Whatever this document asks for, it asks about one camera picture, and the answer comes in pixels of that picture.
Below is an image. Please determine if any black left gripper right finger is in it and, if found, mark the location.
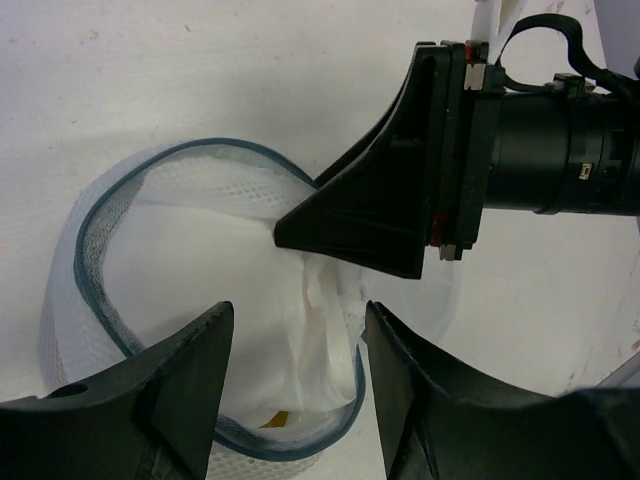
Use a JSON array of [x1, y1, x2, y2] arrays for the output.
[[366, 302, 639, 479]]

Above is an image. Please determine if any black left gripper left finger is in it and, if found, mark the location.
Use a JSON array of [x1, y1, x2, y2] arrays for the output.
[[1, 302, 234, 479]]

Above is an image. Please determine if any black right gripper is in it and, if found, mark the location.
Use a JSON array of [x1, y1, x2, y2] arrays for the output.
[[274, 41, 505, 279]]

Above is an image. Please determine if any white mesh laundry bag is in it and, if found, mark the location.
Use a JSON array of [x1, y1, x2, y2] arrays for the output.
[[39, 138, 461, 479]]

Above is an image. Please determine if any yellow bra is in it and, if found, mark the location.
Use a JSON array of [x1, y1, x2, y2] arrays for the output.
[[260, 410, 291, 429]]

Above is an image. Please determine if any white bra pad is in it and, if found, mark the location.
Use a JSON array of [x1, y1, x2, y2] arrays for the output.
[[102, 203, 356, 428]]

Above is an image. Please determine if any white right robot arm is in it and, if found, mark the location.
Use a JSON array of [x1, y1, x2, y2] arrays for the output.
[[274, 13, 639, 279]]

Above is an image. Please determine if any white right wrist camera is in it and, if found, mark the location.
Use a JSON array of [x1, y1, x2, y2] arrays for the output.
[[470, 0, 527, 63]]

